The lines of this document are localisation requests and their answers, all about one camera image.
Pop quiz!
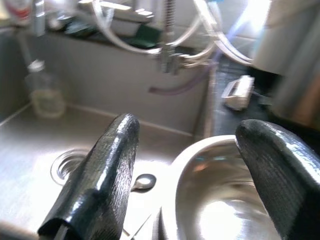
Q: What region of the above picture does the small steel bowl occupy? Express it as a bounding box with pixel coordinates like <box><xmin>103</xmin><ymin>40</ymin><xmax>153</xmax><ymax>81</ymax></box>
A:
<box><xmin>48</xmin><ymin>12</ymin><xmax>67</xmax><ymax>31</ymax></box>

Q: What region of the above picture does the stainless steel spoon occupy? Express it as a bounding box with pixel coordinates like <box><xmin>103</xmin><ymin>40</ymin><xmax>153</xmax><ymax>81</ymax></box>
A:
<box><xmin>129</xmin><ymin>173</ymin><xmax>157</xmax><ymax>193</ymax></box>

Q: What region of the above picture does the green sponge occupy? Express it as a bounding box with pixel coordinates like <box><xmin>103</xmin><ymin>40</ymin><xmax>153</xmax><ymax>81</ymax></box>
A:
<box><xmin>129</xmin><ymin>23</ymin><xmax>164</xmax><ymax>50</ymax></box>

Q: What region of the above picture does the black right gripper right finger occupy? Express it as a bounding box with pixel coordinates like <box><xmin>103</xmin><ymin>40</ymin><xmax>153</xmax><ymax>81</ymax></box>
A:
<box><xmin>235</xmin><ymin>119</ymin><xmax>320</xmax><ymax>240</ymax></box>

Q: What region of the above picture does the chrome sink tap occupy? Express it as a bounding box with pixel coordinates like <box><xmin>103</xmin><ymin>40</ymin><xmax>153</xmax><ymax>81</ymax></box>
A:
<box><xmin>77</xmin><ymin>0</ymin><xmax>156</xmax><ymax>24</ymax></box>

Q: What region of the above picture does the large stainless steel pot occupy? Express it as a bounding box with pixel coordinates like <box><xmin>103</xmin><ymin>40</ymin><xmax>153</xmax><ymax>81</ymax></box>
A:
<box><xmin>252</xmin><ymin>0</ymin><xmax>320</xmax><ymax>129</ymax></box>

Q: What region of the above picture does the chrome spring faucet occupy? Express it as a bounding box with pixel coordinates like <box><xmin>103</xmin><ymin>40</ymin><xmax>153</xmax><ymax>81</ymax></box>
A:
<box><xmin>156</xmin><ymin>0</ymin><xmax>187</xmax><ymax>76</ymax></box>

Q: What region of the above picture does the small white plastic holder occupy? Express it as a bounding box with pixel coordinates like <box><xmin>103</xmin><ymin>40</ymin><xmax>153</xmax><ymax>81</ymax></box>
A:
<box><xmin>221</xmin><ymin>74</ymin><xmax>256</xmax><ymax>112</ymax></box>

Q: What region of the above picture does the large stainless steel bowl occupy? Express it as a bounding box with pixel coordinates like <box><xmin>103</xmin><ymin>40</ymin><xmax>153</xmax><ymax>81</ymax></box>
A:
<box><xmin>159</xmin><ymin>134</ymin><xmax>283</xmax><ymax>240</ymax></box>

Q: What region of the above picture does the clear plastic bottle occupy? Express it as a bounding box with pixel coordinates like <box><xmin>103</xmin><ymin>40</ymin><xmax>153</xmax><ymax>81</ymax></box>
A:
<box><xmin>24</xmin><ymin>59</ymin><xmax>67</xmax><ymax>119</ymax></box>

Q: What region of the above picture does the grey translucent hose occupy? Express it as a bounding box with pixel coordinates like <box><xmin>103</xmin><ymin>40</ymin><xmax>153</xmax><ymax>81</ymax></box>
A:
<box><xmin>148</xmin><ymin>61</ymin><xmax>219</xmax><ymax>95</ymax></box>

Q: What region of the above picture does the stainless steel sink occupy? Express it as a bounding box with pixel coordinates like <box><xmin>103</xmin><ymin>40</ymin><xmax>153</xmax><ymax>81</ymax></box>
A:
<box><xmin>0</xmin><ymin>27</ymin><xmax>216</xmax><ymax>240</ymax></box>

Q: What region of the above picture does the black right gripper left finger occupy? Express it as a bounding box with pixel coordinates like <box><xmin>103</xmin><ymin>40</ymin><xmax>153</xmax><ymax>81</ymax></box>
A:
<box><xmin>37</xmin><ymin>112</ymin><xmax>140</xmax><ymax>240</ymax></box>

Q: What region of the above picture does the white red-pump soap bottle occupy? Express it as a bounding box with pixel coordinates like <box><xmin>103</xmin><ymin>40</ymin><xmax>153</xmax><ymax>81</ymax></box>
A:
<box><xmin>4</xmin><ymin>0</ymin><xmax>34</xmax><ymax>27</ymax></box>

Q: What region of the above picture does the white flexible hose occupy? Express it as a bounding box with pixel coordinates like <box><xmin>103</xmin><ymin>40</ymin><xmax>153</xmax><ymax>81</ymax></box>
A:
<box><xmin>92</xmin><ymin>0</ymin><xmax>255</xmax><ymax>65</ymax></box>

